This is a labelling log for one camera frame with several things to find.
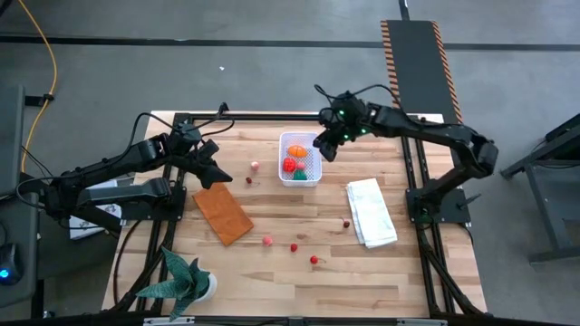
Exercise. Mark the black diagonal stand bar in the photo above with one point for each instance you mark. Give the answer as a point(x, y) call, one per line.
point(106, 223)

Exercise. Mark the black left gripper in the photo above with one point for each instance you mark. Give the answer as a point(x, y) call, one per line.
point(192, 151)

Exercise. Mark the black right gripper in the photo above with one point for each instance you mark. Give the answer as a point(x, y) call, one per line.
point(351, 115)

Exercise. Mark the black side table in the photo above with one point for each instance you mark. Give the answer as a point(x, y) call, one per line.
point(544, 208)

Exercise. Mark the black striped-edge floor mat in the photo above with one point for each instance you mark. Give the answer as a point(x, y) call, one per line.
point(417, 63)

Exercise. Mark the white folded towel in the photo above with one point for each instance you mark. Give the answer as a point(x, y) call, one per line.
point(371, 213)

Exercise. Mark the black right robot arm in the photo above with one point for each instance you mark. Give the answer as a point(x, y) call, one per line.
point(430, 129)

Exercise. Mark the grey side desk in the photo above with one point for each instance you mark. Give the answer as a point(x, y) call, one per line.
point(18, 235)

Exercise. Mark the grey monitor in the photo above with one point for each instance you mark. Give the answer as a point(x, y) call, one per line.
point(11, 136)

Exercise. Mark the green toy vegetable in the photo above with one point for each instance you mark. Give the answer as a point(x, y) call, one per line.
point(299, 175)

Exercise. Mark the white perforated plastic basket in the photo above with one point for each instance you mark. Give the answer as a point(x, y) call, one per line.
point(285, 181)

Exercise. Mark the orange folded cloth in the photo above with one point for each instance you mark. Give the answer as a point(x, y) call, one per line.
point(222, 213)

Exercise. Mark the orange toy fruit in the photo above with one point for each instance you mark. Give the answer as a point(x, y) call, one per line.
point(297, 151)

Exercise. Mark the black computer mouse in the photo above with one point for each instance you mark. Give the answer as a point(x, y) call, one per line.
point(11, 260)

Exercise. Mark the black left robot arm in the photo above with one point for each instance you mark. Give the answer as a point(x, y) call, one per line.
point(113, 163)

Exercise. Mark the green plant in white pot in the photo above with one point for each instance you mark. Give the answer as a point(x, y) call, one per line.
point(186, 283)

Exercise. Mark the white printed booklet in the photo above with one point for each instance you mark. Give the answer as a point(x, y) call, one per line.
point(86, 226)

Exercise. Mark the black aluminium extrusion frame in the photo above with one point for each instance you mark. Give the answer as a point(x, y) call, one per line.
point(272, 117)

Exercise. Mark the small pink toy peach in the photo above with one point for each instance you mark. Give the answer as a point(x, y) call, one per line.
point(254, 165)

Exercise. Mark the black frame clamp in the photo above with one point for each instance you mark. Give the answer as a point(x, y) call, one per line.
point(222, 108)

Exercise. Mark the dark red toy cherry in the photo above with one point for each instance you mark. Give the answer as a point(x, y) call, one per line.
point(248, 180)

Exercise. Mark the silver metal bracket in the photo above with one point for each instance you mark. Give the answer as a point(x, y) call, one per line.
point(421, 323)
point(167, 321)

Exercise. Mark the red toy tomato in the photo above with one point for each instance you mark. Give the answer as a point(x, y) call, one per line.
point(289, 164)

